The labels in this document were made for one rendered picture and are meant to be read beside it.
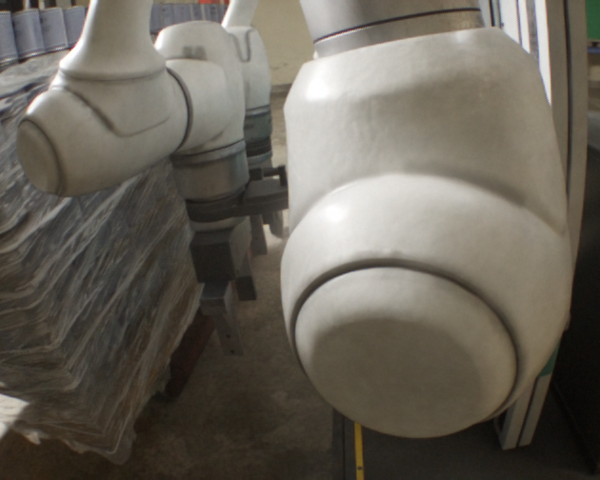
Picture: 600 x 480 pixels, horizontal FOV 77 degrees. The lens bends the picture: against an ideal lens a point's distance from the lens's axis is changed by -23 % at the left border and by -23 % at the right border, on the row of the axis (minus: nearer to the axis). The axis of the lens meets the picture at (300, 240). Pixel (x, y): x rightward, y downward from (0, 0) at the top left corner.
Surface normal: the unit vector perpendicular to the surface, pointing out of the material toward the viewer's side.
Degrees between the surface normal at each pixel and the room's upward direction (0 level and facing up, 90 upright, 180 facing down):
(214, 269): 90
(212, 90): 85
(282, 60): 90
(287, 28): 90
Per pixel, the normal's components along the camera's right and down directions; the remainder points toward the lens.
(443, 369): -0.42, 0.52
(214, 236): -0.12, -0.90
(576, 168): -0.05, 0.42
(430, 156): -0.36, 0.16
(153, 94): 0.92, 0.25
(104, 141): 0.84, 0.19
